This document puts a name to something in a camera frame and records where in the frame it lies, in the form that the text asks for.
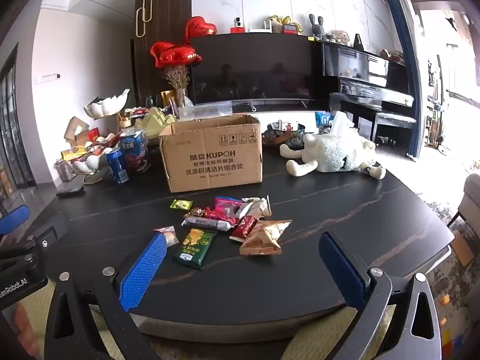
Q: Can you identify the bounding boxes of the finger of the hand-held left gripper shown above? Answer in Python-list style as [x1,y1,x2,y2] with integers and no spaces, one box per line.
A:
[0,227,58,271]
[0,205,31,237]

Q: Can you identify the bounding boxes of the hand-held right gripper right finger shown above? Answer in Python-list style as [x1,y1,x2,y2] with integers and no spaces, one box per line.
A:
[318,230,442,360]

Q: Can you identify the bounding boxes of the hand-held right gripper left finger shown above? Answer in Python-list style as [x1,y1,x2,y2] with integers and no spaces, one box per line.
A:
[47,230,168,360]

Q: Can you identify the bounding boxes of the red foil candy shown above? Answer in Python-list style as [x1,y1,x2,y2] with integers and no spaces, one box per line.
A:
[184,206,211,219]

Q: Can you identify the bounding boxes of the brown cardboard box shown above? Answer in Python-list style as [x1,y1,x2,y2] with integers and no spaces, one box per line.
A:
[158,114,263,194]

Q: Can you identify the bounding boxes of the small clear candy packet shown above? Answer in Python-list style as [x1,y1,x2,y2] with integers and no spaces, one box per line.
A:
[153,226,178,247]

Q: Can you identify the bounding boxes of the green snack packet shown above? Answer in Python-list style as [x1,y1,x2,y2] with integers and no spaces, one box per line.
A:
[172,228,219,271]

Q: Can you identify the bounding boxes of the black remote control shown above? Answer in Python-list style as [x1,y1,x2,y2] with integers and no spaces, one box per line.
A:
[56,185,85,197]

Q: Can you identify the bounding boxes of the dark long wafer packet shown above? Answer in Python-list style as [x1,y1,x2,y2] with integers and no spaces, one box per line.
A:
[182,217,233,232]

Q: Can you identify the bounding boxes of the tan triangular snack packet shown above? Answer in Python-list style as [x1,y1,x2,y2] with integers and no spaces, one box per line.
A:
[239,219,292,256]

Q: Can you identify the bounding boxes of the pink and red snack packet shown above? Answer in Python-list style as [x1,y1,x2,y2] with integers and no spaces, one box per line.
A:
[204,196,244,226]

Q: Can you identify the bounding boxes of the black framed glass door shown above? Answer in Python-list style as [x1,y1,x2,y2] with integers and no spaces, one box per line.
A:
[0,43,36,192]

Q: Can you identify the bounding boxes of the blue drink can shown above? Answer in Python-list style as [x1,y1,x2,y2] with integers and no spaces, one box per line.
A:
[106,146,130,185]

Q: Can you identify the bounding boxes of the brown paper box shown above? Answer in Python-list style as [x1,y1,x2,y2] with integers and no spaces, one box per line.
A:
[64,116,91,143]

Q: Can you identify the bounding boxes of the white printed wafer packet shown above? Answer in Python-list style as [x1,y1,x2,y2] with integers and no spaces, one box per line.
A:
[235,197,263,220]

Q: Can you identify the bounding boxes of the red box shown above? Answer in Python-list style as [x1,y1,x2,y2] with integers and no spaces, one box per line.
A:
[77,127,101,145]

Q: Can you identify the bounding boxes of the white plush sheep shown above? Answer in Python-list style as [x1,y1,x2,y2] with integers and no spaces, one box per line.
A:
[279,129,387,181]

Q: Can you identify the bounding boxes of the blue and red snack bag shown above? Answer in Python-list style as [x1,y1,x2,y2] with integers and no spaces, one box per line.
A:
[120,129,151,171]

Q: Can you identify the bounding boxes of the flat cardboard piece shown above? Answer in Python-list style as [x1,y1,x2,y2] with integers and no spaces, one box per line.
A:
[452,229,475,267]

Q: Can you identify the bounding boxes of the white leaf tiered tray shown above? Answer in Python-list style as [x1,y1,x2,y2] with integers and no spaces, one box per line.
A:
[60,89,130,185]

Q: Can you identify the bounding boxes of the grey chair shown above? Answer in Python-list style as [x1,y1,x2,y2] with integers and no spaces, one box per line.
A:
[448,174,480,233]

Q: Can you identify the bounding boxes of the white tissue pack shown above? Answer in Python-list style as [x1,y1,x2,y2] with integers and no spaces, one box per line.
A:
[330,110,355,134]

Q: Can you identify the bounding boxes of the pale yellow gift box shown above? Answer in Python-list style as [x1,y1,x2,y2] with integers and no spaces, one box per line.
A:
[135,107,177,139]

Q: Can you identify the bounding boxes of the dark patterned basket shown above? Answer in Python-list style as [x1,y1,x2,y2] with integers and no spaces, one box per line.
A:
[262,120,306,147]

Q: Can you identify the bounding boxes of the black piano bench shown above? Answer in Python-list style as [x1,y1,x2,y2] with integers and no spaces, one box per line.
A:
[375,112,418,148]

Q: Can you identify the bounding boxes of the clear plastic box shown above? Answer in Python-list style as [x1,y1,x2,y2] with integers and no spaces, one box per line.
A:
[178,103,233,119]

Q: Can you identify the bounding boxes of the dried flowers in glass vase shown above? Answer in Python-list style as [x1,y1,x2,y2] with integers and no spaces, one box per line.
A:
[162,65,190,110]

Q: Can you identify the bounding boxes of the blue curtain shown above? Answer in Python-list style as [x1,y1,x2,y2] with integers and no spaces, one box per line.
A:
[384,0,422,158]

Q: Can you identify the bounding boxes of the black upright piano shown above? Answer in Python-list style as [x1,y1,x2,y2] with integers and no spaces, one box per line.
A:
[322,41,415,147]

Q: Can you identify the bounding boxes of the red heart foil balloon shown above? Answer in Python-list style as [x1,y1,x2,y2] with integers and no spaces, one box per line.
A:
[165,46,202,69]
[186,16,218,42]
[150,41,177,69]

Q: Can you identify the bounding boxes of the black flat television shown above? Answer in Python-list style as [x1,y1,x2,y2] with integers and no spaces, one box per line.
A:
[186,33,331,106]

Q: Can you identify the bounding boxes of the grey rabbit figure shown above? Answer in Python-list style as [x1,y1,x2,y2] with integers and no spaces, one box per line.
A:
[308,14,326,38]

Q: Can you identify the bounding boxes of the yellow plush horse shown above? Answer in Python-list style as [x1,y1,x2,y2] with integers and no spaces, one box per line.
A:
[267,15,302,35]

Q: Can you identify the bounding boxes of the white router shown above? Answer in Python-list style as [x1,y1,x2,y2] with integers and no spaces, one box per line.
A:
[245,20,271,34]

